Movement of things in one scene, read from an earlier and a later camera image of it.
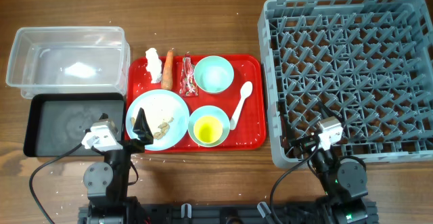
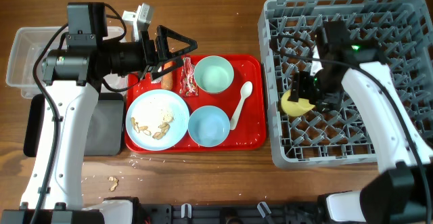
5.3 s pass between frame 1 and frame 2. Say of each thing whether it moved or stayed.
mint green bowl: stayed
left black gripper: moved
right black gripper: moved
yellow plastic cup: moved
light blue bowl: stayed
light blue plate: stayed
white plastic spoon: stayed
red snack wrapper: stayed
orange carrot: stayed
